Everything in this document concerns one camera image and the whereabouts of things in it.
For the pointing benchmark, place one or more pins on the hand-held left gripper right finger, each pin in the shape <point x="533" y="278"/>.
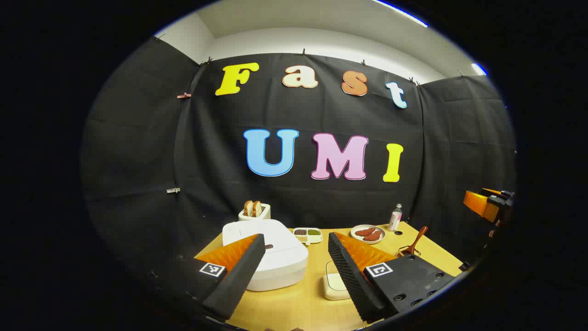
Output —
<point x="351" y="280"/>

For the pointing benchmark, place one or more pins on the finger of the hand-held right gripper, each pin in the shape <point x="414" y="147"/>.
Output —
<point x="480" y="203"/>

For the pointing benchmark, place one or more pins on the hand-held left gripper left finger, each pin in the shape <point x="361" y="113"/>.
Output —
<point x="239" y="276"/>

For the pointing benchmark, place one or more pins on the white rice cooker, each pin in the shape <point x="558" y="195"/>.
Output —
<point x="280" y="264"/>

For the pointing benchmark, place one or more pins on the brown wooden spoon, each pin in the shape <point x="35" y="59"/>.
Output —
<point x="419" y="235"/>

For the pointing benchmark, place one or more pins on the clear rice container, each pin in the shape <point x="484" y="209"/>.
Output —
<point x="331" y="266"/>

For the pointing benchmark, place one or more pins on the white round plate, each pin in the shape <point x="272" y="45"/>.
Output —
<point x="360" y="239"/>

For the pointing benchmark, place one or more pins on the red meat piece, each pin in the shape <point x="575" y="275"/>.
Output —
<point x="373" y="236"/>
<point x="365" y="232"/>

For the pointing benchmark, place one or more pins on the white divided grain dish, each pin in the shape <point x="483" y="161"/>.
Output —
<point x="308" y="235"/>

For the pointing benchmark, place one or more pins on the white toaster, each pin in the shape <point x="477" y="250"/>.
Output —
<point x="262" y="214"/>

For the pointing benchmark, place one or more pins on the toast bread slice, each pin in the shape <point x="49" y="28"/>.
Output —
<point x="257" y="208"/>
<point x="248" y="209"/>

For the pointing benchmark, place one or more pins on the clear bottle pink label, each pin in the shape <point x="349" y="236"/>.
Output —
<point x="395" y="219"/>

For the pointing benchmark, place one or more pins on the silver clip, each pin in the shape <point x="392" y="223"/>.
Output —
<point x="173" y="190"/>

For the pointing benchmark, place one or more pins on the black backdrop cloth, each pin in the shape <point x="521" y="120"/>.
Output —
<point x="138" y="138"/>

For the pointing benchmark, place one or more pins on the pink clip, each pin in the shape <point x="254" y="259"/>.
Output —
<point x="184" y="95"/>

